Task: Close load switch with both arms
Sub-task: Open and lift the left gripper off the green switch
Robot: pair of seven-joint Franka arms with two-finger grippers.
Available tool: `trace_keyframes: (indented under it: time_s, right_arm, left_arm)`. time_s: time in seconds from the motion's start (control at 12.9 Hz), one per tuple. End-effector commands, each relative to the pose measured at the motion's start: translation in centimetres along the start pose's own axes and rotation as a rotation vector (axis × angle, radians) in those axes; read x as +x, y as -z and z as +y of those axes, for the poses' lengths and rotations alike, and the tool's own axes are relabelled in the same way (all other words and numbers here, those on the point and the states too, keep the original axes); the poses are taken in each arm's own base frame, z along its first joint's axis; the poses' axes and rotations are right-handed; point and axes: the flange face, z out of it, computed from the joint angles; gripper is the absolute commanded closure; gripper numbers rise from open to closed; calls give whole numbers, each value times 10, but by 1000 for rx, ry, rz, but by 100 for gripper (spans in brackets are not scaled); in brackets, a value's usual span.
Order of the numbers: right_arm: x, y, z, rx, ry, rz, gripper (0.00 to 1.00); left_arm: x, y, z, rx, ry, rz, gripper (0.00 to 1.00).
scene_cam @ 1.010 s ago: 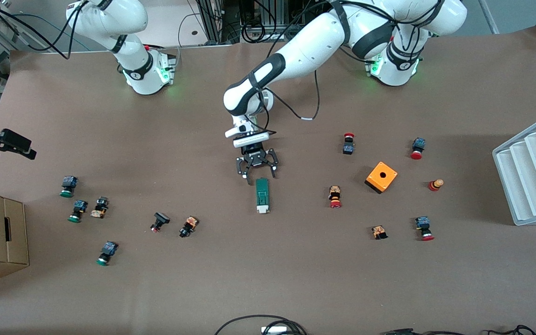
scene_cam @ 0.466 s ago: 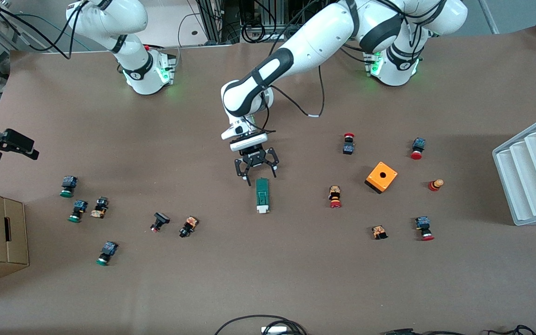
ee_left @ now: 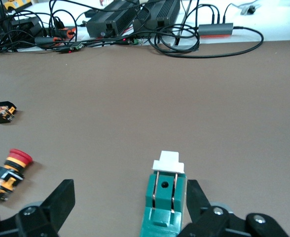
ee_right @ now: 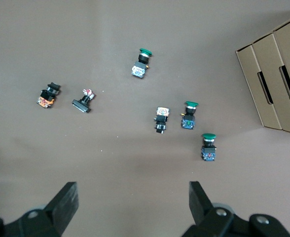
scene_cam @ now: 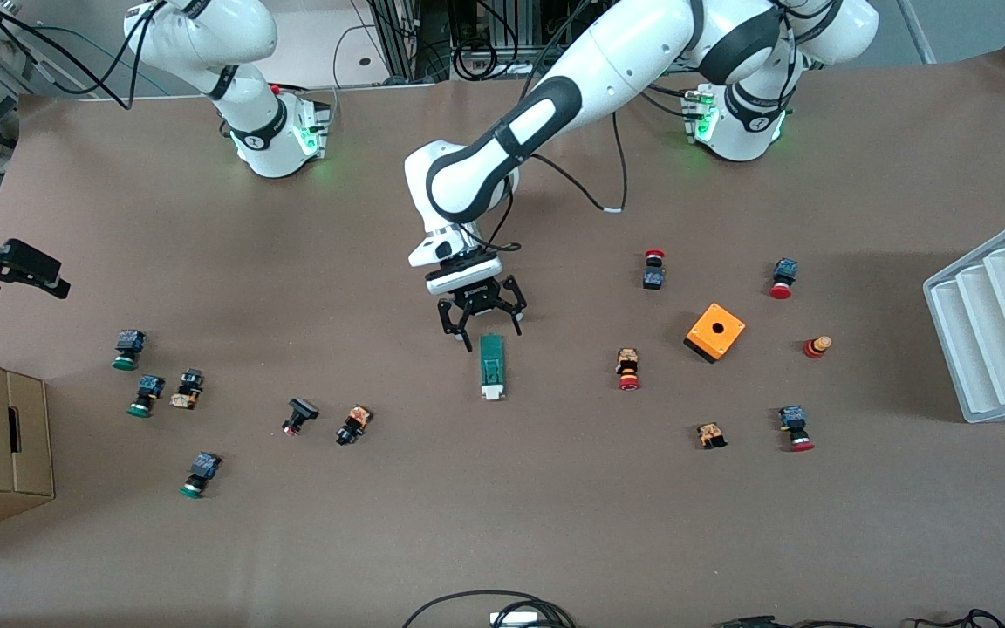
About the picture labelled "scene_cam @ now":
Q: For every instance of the black push button orange block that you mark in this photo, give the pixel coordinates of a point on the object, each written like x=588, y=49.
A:
x=353, y=425
x=188, y=388

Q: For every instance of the red yellow button head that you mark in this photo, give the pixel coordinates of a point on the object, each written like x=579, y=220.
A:
x=816, y=346

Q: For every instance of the small white device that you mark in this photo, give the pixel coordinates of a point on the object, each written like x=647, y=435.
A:
x=516, y=618

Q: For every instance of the aluminium equipment rack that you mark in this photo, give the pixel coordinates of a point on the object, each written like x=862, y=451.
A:
x=402, y=35

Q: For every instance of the red emergency button blue block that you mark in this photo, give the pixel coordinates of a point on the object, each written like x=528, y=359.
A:
x=782, y=278
x=653, y=270
x=796, y=427

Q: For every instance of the red emergency button orange block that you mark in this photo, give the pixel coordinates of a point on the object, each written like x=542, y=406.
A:
x=628, y=368

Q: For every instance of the orange button enclosure box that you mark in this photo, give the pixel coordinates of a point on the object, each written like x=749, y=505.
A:
x=715, y=332

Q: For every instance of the white ribbed plastic tray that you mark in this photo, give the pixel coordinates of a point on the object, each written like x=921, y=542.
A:
x=991, y=349

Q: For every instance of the aluminium frame bar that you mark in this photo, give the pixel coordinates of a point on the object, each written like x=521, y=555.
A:
x=915, y=30

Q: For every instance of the orange black contact block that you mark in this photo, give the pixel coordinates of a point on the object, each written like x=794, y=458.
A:
x=711, y=434

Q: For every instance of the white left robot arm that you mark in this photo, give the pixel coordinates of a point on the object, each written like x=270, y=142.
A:
x=607, y=61

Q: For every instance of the green terminal block module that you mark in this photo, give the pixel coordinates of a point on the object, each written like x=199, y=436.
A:
x=492, y=362

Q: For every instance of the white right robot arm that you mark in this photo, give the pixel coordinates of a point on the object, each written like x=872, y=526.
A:
x=271, y=131

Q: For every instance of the green push button blue block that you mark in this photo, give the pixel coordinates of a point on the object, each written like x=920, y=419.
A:
x=128, y=349
x=146, y=395
x=200, y=474

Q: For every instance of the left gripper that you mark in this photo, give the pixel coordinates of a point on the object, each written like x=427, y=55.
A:
x=478, y=300

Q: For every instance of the black square button red block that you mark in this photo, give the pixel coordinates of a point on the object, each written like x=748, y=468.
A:
x=299, y=413

